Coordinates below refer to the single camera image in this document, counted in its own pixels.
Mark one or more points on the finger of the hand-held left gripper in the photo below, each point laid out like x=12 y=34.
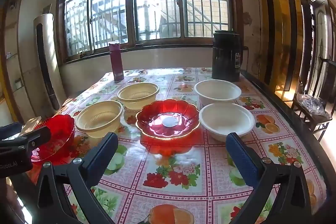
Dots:
x=31 y=137
x=10 y=132

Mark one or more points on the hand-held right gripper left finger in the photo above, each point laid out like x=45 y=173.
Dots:
x=102 y=158

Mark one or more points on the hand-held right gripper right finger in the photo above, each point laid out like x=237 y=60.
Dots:
x=242 y=161

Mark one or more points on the red plastic bowl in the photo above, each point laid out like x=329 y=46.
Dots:
x=60 y=134

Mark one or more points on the yellow plastic bowl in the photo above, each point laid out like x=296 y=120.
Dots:
x=99 y=116
x=137 y=95

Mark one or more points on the white paper bowl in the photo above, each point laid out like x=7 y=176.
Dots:
x=225 y=121
x=218 y=92

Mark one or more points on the red flower-shaped plate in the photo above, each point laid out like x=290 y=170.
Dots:
x=157 y=119

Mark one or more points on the yellow framed door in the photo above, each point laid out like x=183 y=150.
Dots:
x=6 y=87

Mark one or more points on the floral fruit print tablecloth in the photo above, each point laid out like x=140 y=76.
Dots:
x=183 y=161

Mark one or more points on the white tower air conditioner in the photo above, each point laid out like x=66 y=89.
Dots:
x=50 y=61

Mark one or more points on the dark wooden chair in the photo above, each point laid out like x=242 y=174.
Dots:
x=321 y=129

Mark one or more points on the clear plastic bag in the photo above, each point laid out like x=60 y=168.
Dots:
x=312 y=104

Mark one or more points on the maroon thermos bottle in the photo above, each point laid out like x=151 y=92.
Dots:
x=116 y=64

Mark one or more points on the black electric kettle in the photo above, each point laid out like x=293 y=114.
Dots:
x=224 y=56

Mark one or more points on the gold framed glass partition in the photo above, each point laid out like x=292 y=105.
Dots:
x=288 y=29

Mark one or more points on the dark wooden glass door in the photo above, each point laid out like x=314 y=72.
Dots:
x=321 y=29

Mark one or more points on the brown framed barred window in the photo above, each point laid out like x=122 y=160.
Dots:
x=157 y=3

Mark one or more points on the wall socket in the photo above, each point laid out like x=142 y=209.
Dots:
x=18 y=83

